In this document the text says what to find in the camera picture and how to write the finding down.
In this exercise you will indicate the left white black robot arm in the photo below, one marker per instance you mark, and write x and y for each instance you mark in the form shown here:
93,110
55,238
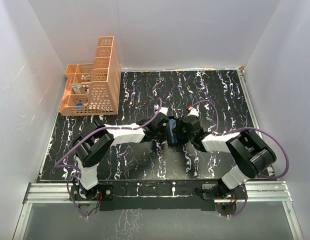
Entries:
91,150

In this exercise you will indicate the black sunglasses case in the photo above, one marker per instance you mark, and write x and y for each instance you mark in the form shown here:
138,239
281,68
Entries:
175,134

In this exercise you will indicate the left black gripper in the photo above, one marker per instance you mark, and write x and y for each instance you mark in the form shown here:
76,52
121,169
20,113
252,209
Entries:
162,137

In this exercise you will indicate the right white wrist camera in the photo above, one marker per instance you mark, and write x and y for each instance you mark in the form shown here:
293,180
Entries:
192,111

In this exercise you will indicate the grey white small box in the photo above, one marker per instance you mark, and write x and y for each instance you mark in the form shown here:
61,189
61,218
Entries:
78,88

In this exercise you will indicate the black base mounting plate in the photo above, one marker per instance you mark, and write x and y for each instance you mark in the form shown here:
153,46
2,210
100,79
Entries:
205,195

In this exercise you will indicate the orange plastic desk organizer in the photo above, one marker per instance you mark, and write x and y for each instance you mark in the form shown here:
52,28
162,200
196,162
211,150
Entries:
101,80

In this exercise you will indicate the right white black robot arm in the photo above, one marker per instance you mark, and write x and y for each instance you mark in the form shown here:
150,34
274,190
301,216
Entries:
251,154

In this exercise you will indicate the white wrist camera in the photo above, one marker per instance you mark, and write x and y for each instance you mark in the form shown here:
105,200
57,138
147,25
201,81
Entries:
163,110
192,111

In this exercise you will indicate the aluminium frame rail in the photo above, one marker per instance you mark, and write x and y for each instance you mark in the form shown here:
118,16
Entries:
252,113

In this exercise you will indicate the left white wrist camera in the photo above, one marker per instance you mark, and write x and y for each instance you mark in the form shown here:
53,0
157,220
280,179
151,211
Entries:
163,110

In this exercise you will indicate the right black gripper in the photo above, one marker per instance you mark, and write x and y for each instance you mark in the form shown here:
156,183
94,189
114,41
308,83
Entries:
181,119

